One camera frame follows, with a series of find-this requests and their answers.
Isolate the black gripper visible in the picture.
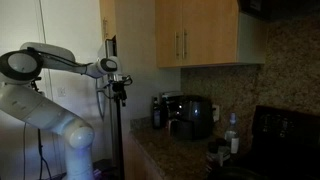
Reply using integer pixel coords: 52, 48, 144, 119
110, 73, 134, 108

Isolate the wooden cabinet door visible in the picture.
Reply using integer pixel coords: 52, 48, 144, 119
181, 0, 240, 67
154, 0, 184, 69

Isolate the wooden base cabinet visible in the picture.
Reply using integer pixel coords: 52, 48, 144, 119
122, 132, 165, 180

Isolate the black air fryer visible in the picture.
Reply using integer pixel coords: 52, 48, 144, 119
168, 94, 215, 141

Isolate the tall wooden cabinet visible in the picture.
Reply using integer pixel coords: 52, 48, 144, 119
99, 0, 117, 42

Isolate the dark glass bottle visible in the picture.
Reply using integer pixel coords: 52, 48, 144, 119
152, 95, 163, 130

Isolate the spice jar dark lid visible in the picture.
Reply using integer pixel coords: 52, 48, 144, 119
216, 138, 231, 158
206, 141, 220, 165

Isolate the clear plastic water bottle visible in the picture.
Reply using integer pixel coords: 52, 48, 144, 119
224, 112, 241, 155

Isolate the dark frying pan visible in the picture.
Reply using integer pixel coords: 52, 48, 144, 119
208, 165, 268, 180

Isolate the black kitchen stove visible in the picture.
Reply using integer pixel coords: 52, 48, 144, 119
229, 105, 320, 180

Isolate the range hood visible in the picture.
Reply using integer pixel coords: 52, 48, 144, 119
237, 0, 320, 23

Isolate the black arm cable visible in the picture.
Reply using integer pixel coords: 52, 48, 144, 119
28, 47, 95, 68

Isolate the white wall outlet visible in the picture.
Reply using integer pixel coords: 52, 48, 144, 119
212, 104, 221, 123

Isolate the thin wall cable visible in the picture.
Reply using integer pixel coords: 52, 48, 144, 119
21, 122, 27, 180

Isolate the wooden wall cabinet body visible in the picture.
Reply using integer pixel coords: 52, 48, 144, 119
154, 0, 267, 69

